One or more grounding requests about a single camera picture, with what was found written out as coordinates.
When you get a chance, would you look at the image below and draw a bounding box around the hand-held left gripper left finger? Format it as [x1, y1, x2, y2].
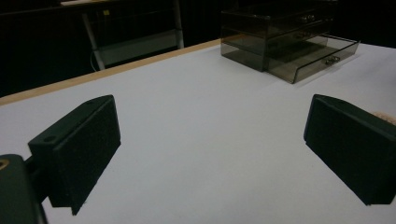
[27, 94, 121, 217]

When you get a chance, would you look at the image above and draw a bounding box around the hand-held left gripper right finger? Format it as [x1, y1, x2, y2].
[303, 93, 396, 206]

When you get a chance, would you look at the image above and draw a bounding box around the smoky clear drawer organizer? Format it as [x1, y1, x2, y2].
[219, 1, 339, 73]

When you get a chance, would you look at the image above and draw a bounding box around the beige fuzzy item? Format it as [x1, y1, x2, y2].
[372, 111, 396, 126]

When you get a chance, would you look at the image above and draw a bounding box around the metal shelf stand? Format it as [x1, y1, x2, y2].
[60, 0, 185, 71]

